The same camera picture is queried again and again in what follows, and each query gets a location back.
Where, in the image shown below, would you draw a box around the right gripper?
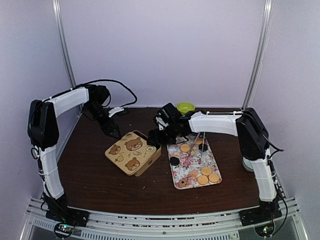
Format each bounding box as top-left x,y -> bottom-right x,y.
147,122 -> 179,146

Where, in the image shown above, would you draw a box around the steel kitchen tongs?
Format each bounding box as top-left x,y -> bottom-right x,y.
189,132 -> 205,154

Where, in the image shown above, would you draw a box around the black sandwich cookie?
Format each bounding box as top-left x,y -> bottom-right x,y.
169,157 -> 180,166
198,143 -> 208,152

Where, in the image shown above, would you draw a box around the silver tin lid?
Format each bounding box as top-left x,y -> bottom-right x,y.
104,131 -> 158,177

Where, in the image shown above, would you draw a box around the front aluminium rail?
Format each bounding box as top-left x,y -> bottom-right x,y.
18,197 -> 309,240

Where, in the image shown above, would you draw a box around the green plastic bowl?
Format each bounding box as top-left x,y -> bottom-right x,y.
176,102 -> 195,115

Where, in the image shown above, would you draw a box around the right aluminium frame post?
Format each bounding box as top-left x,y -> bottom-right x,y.
241,0 -> 274,110

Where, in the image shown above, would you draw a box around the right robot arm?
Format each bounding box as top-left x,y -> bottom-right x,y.
147,103 -> 277,221

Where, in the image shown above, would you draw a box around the floral cookie tray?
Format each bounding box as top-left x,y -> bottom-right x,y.
166,133 -> 222,190

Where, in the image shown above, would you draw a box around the pale ceramic bowl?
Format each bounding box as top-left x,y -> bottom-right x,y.
242,157 -> 254,173

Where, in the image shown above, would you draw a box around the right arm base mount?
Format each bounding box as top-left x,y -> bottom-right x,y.
239,207 -> 282,238

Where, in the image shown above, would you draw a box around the round golden biscuit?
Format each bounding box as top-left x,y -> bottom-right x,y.
197,175 -> 209,186
208,173 -> 220,183

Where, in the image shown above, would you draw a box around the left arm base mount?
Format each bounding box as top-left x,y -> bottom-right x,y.
45,208 -> 90,239

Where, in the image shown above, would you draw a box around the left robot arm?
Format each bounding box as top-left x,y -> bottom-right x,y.
27,84 -> 125,222

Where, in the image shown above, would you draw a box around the gold cookie tin box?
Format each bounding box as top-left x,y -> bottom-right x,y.
119,129 -> 162,177

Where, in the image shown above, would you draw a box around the aluminium frame post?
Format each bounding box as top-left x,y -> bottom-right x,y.
241,0 -> 274,110
52,0 -> 77,87

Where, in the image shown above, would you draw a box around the left aluminium frame post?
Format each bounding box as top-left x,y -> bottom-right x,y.
52,0 -> 77,87

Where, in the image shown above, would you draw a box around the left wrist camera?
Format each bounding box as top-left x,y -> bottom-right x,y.
108,106 -> 129,118

